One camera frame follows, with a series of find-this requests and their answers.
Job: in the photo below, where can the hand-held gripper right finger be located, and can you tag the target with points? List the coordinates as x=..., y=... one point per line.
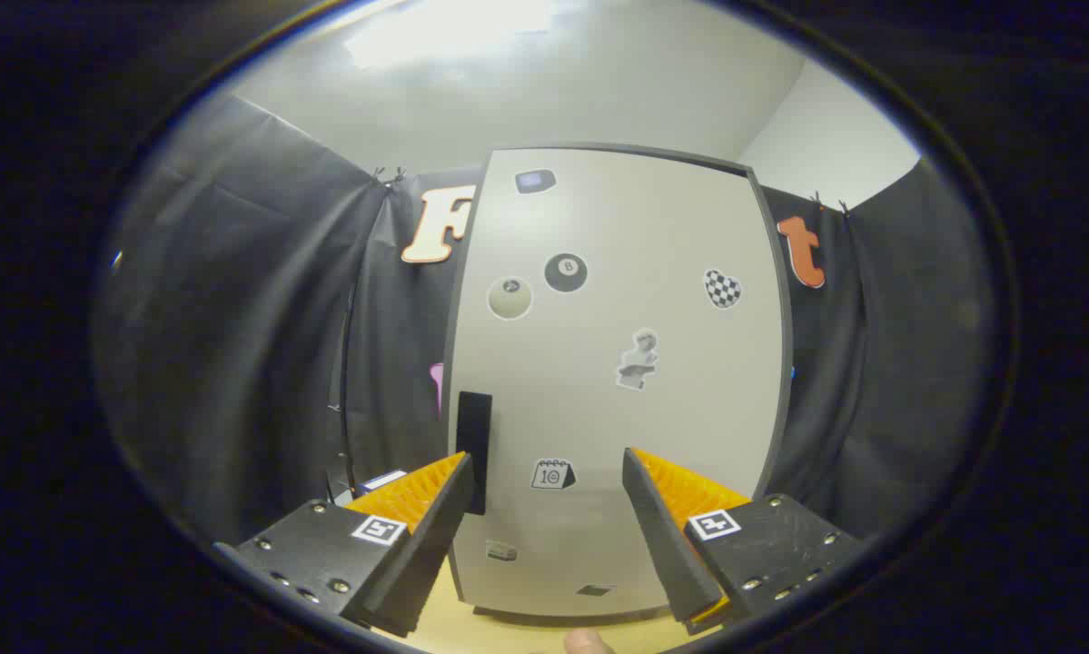
x=662, y=536

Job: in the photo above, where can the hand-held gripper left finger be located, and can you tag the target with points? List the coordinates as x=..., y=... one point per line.
x=426, y=554

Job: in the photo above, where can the white cabinet door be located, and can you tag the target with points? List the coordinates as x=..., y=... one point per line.
x=617, y=436

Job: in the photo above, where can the white boxed book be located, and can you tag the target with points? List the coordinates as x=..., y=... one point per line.
x=383, y=479

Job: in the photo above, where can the grey cabinet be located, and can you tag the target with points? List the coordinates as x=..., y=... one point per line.
x=544, y=617

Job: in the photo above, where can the thin black stand pole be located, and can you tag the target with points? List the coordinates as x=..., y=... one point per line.
x=345, y=381

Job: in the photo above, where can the black backdrop cloth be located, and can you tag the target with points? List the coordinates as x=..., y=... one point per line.
x=235, y=318

